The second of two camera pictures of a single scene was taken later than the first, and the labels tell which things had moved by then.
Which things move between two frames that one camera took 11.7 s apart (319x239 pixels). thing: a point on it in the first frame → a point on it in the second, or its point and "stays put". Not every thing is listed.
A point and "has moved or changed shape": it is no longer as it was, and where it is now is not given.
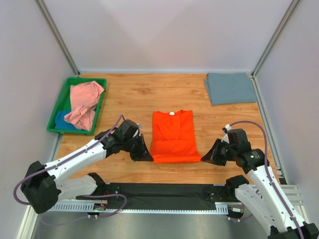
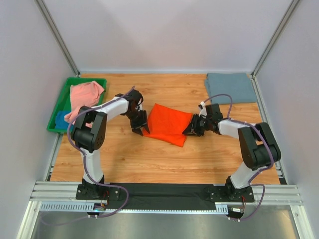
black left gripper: x=139 y=148 → x=138 y=123
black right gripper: x=217 y=153 → x=197 y=125
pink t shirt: x=84 y=97 stays put
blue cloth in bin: x=60 y=123 stays put
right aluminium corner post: x=274 y=39 stays put
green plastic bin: x=64 y=103 stays put
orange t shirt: x=173 y=137 has moved or changed shape
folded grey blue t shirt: x=230 y=88 stays put
